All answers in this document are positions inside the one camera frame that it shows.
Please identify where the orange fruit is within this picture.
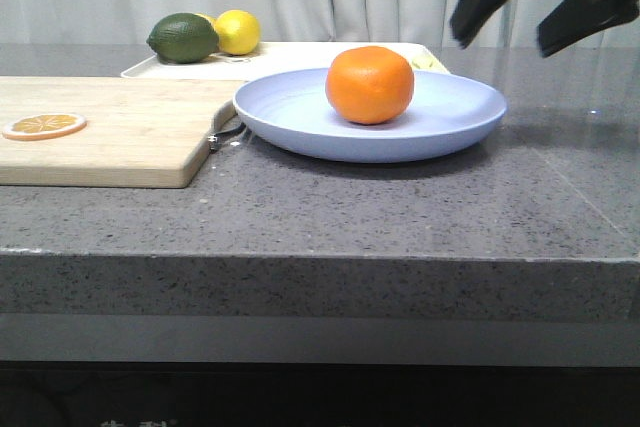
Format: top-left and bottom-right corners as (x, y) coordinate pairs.
(325, 46), (415, 125)

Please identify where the light blue plate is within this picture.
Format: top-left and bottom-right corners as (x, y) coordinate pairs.
(232, 66), (508, 164)

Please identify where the cream rectangular tray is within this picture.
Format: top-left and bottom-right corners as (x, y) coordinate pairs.
(119, 40), (451, 81)

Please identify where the yellow-green plastic fork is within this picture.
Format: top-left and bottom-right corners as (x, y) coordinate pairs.
(411, 53), (448, 73)

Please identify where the yellow lemon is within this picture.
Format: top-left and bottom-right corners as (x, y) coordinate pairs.
(214, 9), (261, 55)

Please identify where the green lime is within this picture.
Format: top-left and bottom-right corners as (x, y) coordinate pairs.
(146, 12), (219, 64)

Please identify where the wooden cutting board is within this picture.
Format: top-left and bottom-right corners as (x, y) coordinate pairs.
(1, 76), (242, 188)

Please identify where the orange slice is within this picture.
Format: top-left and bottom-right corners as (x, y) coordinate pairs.
(2, 113), (88, 141)

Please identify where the metal cutting board handle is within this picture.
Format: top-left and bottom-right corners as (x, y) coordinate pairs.
(206, 121), (246, 152)

